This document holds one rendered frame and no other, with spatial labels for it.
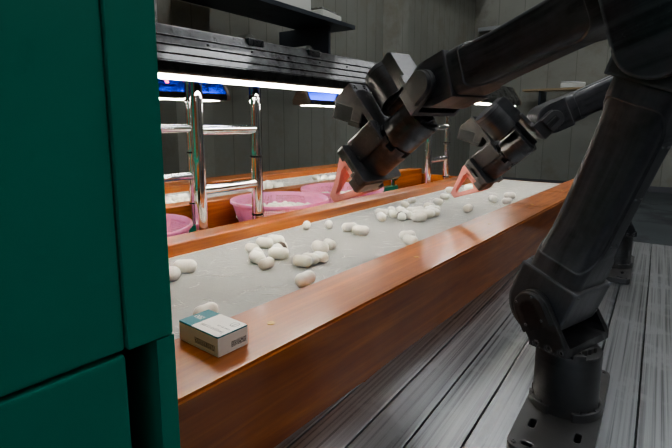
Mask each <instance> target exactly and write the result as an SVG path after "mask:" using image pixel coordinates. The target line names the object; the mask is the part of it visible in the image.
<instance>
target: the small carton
mask: <svg viewBox="0 0 672 448"><path fill-rule="evenodd" d="M179 330H180V339H181V340H183V341H185V342H187V343H189V344H191V345H193V346H195V347H197V348H199V349H201V350H204V351H206V352H208V353H210V354H212V355H214V356H216V357H218V358H219V357H221V356H223V355H226V354H228V353H230V352H232V351H234V350H236V349H238V348H240V347H242V346H244V345H246V344H248V327H247V324H245V323H242V322H240V321H237V320H235V319H232V318H230V317H227V316H224V315H222V314H219V313H217V312H214V311H212V310H209V309H208V310H205V311H202V312H200V313H197V314H194V315H192V316H189V317H186V318H184V319H181V320H179Z"/></svg>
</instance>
